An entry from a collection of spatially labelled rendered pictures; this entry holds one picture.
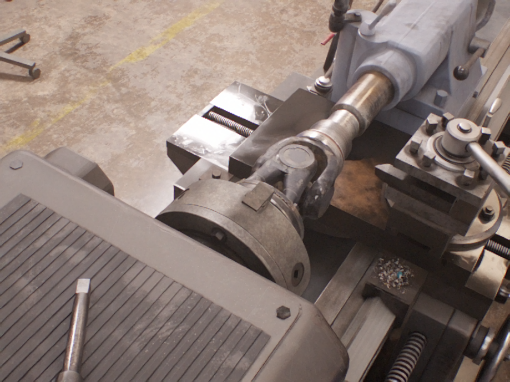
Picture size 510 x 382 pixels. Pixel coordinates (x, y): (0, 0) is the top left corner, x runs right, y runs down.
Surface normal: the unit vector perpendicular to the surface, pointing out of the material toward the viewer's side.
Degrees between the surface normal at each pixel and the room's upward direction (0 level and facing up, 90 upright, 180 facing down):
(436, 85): 90
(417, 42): 0
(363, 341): 36
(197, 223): 90
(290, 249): 52
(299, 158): 0
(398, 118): 90
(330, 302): 0
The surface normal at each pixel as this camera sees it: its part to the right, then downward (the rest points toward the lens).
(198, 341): 0.08, -0.70
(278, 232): 0.56, -0.33
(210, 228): -0.52, 0.58
